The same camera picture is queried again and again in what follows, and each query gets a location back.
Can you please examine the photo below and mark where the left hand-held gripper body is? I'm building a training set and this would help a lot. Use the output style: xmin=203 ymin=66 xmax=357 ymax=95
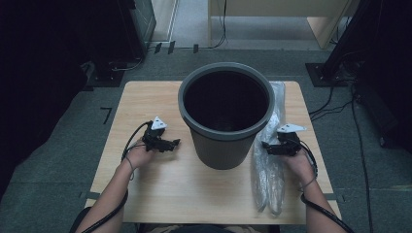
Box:
xmin=142 ymin=116 xmax=168 ymax=152

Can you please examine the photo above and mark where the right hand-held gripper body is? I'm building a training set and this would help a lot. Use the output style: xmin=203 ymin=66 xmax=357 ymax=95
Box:
xmin=276 ymin=123 xmax=307 ymax=157

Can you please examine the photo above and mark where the clear plastic trash bag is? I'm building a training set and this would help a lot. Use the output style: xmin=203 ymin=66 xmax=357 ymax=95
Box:
xmin=252 ymin=81 xmax=287 ymax=217

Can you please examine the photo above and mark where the black plastic trash bin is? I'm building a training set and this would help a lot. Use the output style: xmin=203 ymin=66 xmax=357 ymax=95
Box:
xmin=183 ymin=69 xmax=270 ymax=171

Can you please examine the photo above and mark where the person's left hand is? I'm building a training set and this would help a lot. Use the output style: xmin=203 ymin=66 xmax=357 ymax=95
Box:
xmin=124 ymin=138 xmax=156 ymax=171

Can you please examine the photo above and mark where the person's right hand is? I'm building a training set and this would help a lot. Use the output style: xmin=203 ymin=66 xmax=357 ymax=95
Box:
xmin=281 ymin=150 xmax=316 ymax=185

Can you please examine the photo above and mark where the grey wrist band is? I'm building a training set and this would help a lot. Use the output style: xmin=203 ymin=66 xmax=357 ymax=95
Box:
xmin=124 ymin=155 xmax=135 ymax=182
xmin=297 ymin=176 xmax=317 ymax=192

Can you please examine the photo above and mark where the angled black floor tape mark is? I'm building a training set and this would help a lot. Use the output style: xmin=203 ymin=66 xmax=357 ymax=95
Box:
xmin=99 ymin=107 xmax=113 ymax=125

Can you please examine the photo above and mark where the black metal stand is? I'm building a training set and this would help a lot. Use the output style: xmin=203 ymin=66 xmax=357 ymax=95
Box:
xmin=305 ymin=0 xmax=373 ymax=87

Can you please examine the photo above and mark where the black stand base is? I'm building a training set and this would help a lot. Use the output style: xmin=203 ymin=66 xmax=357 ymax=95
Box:
xmin=86 ymin=60 xmax=126 ymax=88

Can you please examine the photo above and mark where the person's torso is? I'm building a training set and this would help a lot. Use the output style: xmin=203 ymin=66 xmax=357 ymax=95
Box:
xmin=138 ymin=222 xmax=282 ymax=233

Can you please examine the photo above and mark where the grey metal cabinet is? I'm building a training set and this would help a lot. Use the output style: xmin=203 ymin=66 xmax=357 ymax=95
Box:
xmin=129 ymin=0 xmax=157 ymax=56

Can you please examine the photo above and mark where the light wooden desk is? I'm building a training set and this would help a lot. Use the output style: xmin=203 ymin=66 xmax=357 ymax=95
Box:
xmin=207 ymin=0 xmax=361 ymax=50

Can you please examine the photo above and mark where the dark curtain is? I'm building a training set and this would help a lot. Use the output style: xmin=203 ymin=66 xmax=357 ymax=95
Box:
xmin=0 ymin=0 xmax=144 ymax=199
xmin=353 ymin=0 xmax=412 ymax=153

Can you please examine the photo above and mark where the short black floor cable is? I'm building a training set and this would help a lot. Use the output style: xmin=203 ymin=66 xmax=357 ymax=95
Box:
xmin=309 ymin=84 xmax=335 ymax=117

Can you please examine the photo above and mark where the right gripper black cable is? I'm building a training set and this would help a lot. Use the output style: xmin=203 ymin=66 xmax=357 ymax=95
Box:
xmin=298 ymin=139 xmax=356 ymax=233

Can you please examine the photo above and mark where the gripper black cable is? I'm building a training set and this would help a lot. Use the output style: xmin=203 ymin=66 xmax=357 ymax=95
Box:
xmin=298 ymin=139 xmax=356 ymax=233
xmin=81 ymin=119 xmax=154 ymax=233

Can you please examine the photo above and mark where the white floor cable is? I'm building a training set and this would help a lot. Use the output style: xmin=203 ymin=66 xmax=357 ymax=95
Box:
xmin=111 ymin=57 xmax=144 ymax=73

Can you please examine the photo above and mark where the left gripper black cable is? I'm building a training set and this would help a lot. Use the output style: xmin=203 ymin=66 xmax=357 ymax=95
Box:
xmin=81 ymin=119 xmax=154 ymax=233

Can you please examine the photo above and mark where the black hanging desk cable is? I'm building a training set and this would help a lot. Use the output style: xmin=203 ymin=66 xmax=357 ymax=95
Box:
xmin=147 ymin=0 xmax=228 ymax=51

